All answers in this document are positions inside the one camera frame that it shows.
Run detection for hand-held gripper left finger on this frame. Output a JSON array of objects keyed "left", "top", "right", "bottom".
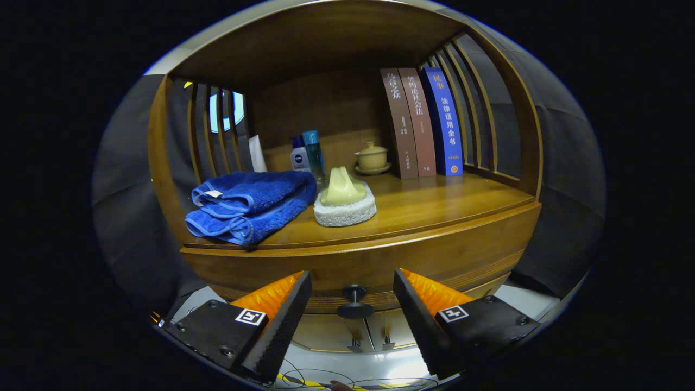
[{"left": 157, "top": 270, "right": 313, "bottom": 383}]

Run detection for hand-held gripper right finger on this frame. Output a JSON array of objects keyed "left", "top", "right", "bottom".
[{"left": 393, "top": 268, "right": 542, "bottom": 380}]

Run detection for wooden drawer with black knob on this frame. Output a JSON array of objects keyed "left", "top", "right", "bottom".
[{"left": 181, "top": 202, "right": 542, "bottom": 320}]

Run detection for yellow handled scrub brush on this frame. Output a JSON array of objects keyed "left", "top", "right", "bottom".
[{"left": 313, "top": 166, "right": 377, "bottom": 228}]

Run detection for wooden countertop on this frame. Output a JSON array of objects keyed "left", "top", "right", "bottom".
[{"left": 182, "top": 171, "right": 535, "bottom": 250}]

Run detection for wooden cabinet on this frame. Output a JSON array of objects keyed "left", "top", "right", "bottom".
[{"left": 148, "top": 0, "right": 544, "bottom": 354}]

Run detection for blue towel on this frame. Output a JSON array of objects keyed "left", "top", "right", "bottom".
[{"left": 185, "top": 171, "right": 318, "bottom": 247}]

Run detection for white and blue bottle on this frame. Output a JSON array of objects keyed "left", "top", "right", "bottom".
[{"left": 290, "top": 136, "right": 311, "bottom": 172}]

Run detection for white tube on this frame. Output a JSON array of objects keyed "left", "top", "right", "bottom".
[{"left": 249, "top": 135, "right": 268, "bottom": 173}]

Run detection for beige lidded teacup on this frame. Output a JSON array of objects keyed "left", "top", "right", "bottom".
[{"left": 355, "top": 141, "right": 389, "bottom": 170}]

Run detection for teal bottle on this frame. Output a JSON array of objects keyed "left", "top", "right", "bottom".
[{"left": 302, "top": 130, "right": 326, "bottom": 182}]

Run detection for reddish brown book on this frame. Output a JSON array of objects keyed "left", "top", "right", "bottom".
[{"left": 398, "top": 67, "right": 437, "bottom": 178}]

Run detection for dark brown book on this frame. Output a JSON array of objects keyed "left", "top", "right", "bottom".
[{"left": 380, "top": 68, "right": 419, "bottom": 180}]

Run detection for blue book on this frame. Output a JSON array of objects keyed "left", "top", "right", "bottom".
[{"left": 421, "top": 66, "right": 464, "bottom": 176}]

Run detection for loose floor cables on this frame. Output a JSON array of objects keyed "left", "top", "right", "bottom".
[{"left": 271, "top": 358, "right": 440, "bottom": 391}]

